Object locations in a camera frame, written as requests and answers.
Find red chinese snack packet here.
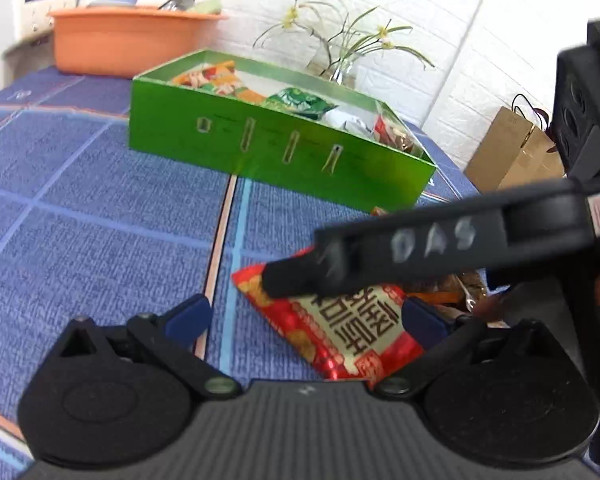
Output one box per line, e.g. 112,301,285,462
232,263,424,385

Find brown paper bag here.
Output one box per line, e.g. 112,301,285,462
464,93,565,193

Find brown snack packet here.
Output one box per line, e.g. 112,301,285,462
373,115,424,157

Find blue patterned tablecloth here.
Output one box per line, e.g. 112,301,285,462
0,64,481,480

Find green snack packet in box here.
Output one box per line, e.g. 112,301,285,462
260,87,338,120

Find green cardboard box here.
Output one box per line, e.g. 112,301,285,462
129,50,437,211

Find glass vase with plant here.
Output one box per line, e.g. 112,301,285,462
252,0,434,86

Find orange red snack packet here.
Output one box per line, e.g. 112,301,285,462
170,60,266,105

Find orange plastic basin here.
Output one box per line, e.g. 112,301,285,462
50,6,226,78

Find light green dish in basin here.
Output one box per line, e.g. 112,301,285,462
189,0,222,15

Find metal bowl in basin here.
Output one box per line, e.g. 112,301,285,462
158,0,196,11

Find white appliance with screen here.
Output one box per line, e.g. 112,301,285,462
2,0,76,81

